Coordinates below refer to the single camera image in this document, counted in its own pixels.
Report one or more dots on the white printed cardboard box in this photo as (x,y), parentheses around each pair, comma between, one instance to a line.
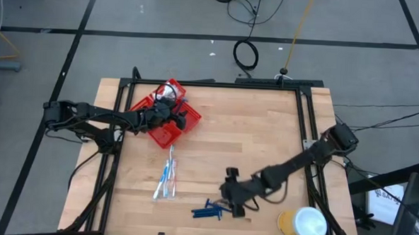
(382,206)

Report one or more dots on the red white toothbrush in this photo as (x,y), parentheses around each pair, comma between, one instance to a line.
(173,183)

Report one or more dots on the black round foot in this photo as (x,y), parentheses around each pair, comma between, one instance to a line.
(284,70)

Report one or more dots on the grey floor base plate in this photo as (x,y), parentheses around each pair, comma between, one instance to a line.
(2,65)

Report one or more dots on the black metal beam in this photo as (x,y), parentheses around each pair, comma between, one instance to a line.
(384,180)

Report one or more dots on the black aluminium table frame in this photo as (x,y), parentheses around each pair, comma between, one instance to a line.
(214,84)

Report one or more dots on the green white toothbrush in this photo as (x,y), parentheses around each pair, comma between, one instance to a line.
(171,155)

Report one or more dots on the black plastic bin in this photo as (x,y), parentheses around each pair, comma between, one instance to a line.
(413,197)

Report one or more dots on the clear plastic packet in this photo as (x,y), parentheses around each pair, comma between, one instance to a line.
(156,92)

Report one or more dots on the blue white toothbrush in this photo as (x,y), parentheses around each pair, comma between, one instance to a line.
(162,181)
(167,183)

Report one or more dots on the yellow cup with white lid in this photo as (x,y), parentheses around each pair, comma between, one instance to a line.
(309,224)

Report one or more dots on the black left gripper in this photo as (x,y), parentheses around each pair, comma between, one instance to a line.
(163,113)

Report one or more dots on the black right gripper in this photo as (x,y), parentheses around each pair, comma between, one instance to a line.
(245,191)

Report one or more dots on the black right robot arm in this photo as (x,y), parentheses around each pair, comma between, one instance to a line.
(299,162)

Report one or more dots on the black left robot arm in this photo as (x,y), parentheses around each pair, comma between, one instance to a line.
(100,111)

